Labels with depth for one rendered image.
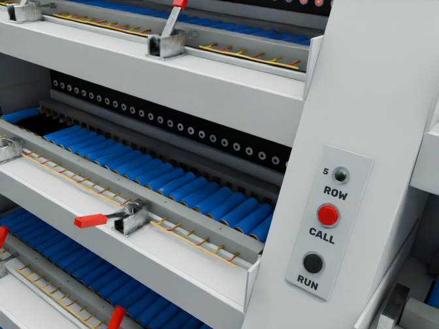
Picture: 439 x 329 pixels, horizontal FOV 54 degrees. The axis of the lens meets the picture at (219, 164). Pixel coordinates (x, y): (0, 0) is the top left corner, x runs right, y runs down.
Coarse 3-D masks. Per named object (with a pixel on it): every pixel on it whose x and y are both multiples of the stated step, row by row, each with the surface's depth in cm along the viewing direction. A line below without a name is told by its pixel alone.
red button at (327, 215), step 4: (320, 208) 35; (324, 208) 34; (328, 208) 34; (332, 208) 34; (320, 212) 35; (324, 212) 34; (328, 212) 34; (332, 212) 34; (336, 212) 34; (320, 216) 35; (324, 216) 34; (328, 216) 34; (332, 216) 34; (336, 216) 34; (320, 220) 35; (324, 220) 34; (328, 220) 34; (332, 220) 34; (336, 220) 34; (324, 224) 35; (328, 224) 34; (332, 224) 34
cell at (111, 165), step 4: (132, 152) 64; (136, 152) 64; (140, 152) 64; (124, 156) 62; (128, 156) 63; (132, 156) 63; (136, 156) 63; (140, 156) 64; (116, 160) 61; (120, 160) 61; (124, 160) 62; (128, 160) 62; (132, 160) 63; (104, 164) 60; (108, 164) 60; (112, 164) 60; (116, 164) 61; (120, 164) 61; (108, 168) 60; (112, 168) 60
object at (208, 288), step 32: (0, 96) 77; (32, 96) 82; (64, 96) 79; (224, 160) 61; (0, 192) 64; (32, 192) 57; (64, 192) 57; (96, 192) 57; (64, 224) 55; (128, 256) 48; (160, 256) 46; (192, 256) 47; (160, 288) 47; (192, 288) 43; (224, 288) 42; (224, 320) 42
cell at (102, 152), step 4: (112, 144) 66; (116, 144) 66; (120, 144) 66; (104, 148) 64; (108, 148) 65; (112, 148) 65; (116, 148) 65; (120, 148) 66; (92, 152) 63; (96, 152) 63; (100, 152) 63; (104, 152) 64; (108, 152) 64; (84, 156) 62; (88, 156) 62; (92, 156) 62; (96, 156) 63; (100, 156) 63; (92, 160) 62
